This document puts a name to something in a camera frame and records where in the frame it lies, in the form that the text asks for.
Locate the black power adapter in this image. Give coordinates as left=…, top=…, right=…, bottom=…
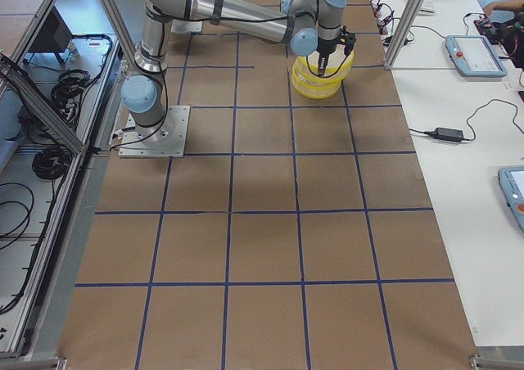
left=424, top=127, right=465, bottom=142

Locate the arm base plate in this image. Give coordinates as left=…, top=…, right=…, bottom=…
left=118, top=106, right=191, bottom=158

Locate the blue teach pendant near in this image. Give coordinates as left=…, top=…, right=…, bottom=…
left=498, top=165, right=524, bottom=229

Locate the yellow steamer layer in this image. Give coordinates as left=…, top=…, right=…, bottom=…
left=291, top=73, right=341, bottom=100
left=292, top=47, right=355, bottom=84

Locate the blue teach pendant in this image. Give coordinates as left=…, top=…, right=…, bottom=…
left=445, top=35, right=507, bottom=78
left=498, top=165, right=524, bottom=229

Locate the aluminium frame post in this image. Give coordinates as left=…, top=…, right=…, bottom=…
left=384, top=0, right=418, bottom=70

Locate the blue teach pendant far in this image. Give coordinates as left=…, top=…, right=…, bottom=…
left=445, top=35, right=507, bottom=78

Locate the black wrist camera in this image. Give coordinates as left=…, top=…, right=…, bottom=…
left=340, top=25, right=356, bottom=56

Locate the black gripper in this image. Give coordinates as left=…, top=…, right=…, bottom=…
left=317, top=38, right=340, bottom=77

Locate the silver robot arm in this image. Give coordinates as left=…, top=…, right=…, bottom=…
left=121, top=0, right=355, bottom=147

